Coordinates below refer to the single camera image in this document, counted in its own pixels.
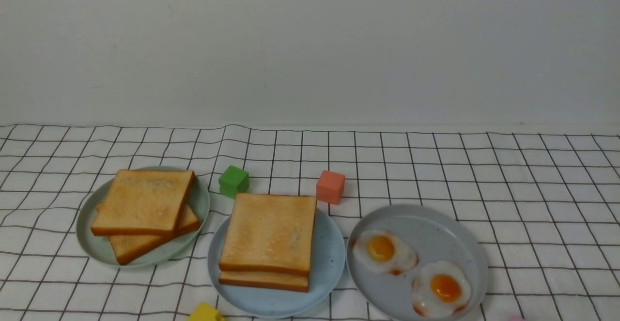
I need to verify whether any toast slice sandwich top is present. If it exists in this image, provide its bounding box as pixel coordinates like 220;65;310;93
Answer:
218;193;317;277

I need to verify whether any toast slice sandwich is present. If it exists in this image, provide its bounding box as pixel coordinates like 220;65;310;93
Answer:
218;272;310;292
218;193;317;277

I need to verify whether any toast slice sandwich bottom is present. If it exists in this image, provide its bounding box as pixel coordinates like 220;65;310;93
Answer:
218;272;310;292

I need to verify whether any orange foam cube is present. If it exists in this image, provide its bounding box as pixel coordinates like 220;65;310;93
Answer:
316;169;346;205

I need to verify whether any green foam cube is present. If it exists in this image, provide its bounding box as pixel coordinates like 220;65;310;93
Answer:
218;165;249;199

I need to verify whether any blue centre plate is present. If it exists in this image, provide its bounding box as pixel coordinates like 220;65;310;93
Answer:
207;209;347;319

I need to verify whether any fried egg rear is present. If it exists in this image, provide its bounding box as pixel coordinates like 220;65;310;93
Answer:
352;229;419;275

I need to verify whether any fried egg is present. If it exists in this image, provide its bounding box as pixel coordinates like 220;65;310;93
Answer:
352;229;419;275
411;260;472;319

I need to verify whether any grey plate with eggs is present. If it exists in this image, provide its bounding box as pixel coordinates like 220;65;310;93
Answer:
347;204;490;321

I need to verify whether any fried egg front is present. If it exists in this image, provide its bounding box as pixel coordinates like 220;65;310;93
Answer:
411;260;472;319

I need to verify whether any yellow foam cube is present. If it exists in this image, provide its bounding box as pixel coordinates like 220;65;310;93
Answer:
187;303;226;321

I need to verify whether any white grid tablecloth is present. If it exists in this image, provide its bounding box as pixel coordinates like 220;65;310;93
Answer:
0;124;620;321

